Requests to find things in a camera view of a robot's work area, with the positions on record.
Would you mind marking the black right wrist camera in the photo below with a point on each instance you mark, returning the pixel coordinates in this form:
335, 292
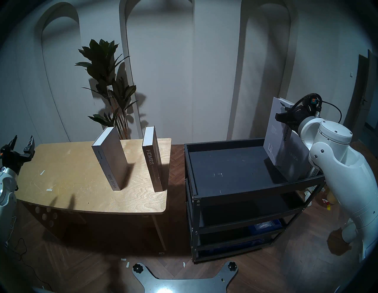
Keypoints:
314, 102

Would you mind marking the black star knob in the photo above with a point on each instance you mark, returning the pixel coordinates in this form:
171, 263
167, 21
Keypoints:
137, 268
232, 265

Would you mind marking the black metal shelf cart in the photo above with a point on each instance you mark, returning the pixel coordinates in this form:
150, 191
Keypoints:
236, 171

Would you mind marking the white spray bottle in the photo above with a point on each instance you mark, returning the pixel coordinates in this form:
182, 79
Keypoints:
309, 199

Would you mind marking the small red yellow item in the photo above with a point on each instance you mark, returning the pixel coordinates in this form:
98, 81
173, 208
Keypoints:
327, 203

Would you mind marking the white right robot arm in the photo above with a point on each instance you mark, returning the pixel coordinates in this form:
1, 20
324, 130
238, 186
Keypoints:
348, 177

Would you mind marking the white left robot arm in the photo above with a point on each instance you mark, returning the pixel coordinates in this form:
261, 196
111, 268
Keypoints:
6, 192

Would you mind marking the grey metal robot base plate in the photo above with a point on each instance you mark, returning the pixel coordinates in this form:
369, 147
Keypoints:
183, 285

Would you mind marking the grey iaura book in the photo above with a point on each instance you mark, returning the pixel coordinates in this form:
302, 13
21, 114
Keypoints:
295, 165

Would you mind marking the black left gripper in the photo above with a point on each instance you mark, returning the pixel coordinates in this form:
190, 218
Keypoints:
14, 161

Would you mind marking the large grey SPECIAL ISSUE book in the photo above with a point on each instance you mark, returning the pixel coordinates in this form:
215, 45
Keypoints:
110, 159

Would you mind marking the brown HOMES book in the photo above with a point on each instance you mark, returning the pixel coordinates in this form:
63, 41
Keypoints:
152, 159

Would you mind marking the light wooden display table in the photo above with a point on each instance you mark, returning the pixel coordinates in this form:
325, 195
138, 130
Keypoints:
73, 183

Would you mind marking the blue plastic bin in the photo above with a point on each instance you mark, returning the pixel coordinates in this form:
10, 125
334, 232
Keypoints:
233, 246

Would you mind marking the grey Discontent book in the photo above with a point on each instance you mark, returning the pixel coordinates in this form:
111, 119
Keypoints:
274, 138

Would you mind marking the blue bin with clear bag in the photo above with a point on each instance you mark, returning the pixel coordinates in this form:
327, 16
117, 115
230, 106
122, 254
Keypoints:
265, 225

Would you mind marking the dark grey door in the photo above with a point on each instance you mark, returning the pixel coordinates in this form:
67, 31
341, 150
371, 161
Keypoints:
358, 97

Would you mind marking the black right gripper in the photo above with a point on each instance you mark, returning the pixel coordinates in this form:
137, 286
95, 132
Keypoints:
299, 116

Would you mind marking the tall green potted plant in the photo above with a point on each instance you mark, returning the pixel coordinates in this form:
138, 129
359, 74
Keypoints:
103, 65

